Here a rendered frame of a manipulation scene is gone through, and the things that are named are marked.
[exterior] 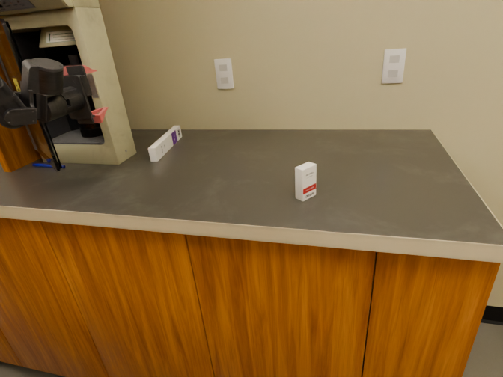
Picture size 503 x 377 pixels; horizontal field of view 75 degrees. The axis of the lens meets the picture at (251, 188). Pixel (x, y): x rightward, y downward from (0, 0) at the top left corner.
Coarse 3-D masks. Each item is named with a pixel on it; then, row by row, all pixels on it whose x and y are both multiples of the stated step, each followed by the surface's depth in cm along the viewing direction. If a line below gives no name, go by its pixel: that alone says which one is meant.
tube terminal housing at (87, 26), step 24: (72, 0) 89; (96, 0) 98; (24, 24) 96; (48, 24) 94; (72, 24) 92; (96, 24) 98; (96, 48) 99; (96, 72) 99; (120, 96) 110; (120, 120) 111; (72, 144) 112; (120, 144) 111
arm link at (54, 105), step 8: (40, 96) 68; (48, 96) 69; (56, 96) 72; (40, 104) 69; (48, 104) 69; (56, 104) 71; (64, 104) 73; (40, 112) 70; (48, 112) 70; (56, 112) 71; (64, 112) 74; (40, 120) 72; (48, 120) 71
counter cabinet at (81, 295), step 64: (0, 256) 106; (64, 256) 98; (128, 256) 91; (192, 256) 85; (256, 256) 79; (320, 256) 74; (384, 256) 70; (0, 320) 126; (64, 320) 114; (128, 320) 105; (192, 320) 97; (256, 320) 90; (320, 320) 84; (384, 320) 78; (448, 320) 74
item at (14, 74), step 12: (0, 24) 79; (0, 36) 86; (0, 48) 94; (12, 48) 80; (12, 60) 85; (12, 72) 93; (12, 84) 102; (36, 132) 100; (36, 144) 111; (48, 144) 91; (48, 156) 99
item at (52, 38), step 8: (40, 32) 101; (48, 32) 98; (56, 32) 98; (64, 32) 99; (72, 32) 100; (40, 40) 101; (48, 40) 99; (56, 40) 98; (64, 40) 99; (72, 40) 99
